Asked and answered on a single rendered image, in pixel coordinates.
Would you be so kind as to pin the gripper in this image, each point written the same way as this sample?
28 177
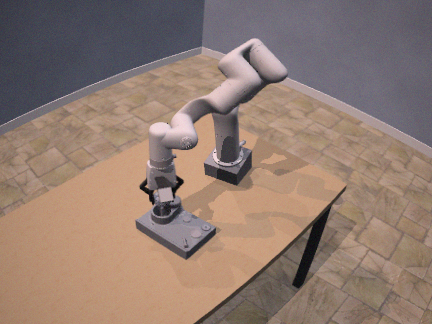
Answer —
168 173

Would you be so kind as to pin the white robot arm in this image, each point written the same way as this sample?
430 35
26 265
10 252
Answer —
241 83

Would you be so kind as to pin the silver gear with yellow arrow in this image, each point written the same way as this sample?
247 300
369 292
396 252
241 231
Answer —
156 201

